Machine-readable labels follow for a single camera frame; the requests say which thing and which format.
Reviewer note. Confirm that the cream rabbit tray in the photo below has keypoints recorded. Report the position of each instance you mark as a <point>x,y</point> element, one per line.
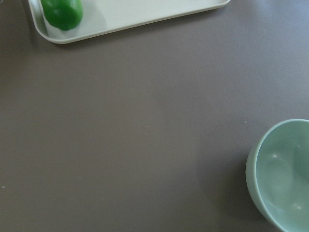
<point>106,16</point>

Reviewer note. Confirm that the mint green bowl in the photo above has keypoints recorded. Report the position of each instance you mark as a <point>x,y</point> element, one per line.
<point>277,175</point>

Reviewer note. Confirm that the green lime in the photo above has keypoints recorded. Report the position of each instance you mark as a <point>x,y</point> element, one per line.
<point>63,14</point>

